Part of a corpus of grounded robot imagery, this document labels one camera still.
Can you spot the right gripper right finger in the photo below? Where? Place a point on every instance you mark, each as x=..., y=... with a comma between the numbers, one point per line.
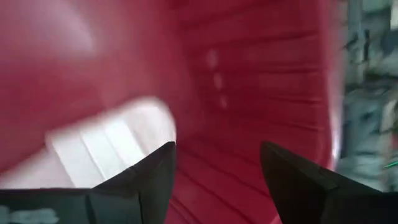
x=304, y=196

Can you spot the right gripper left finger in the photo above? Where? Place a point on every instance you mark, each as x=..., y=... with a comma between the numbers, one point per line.
x=146, y=186

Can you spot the pink slide sandal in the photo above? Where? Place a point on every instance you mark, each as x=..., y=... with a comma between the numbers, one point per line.
x=102, y=146

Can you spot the red plastic bin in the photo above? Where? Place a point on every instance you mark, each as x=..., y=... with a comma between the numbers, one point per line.
x=248, y=93

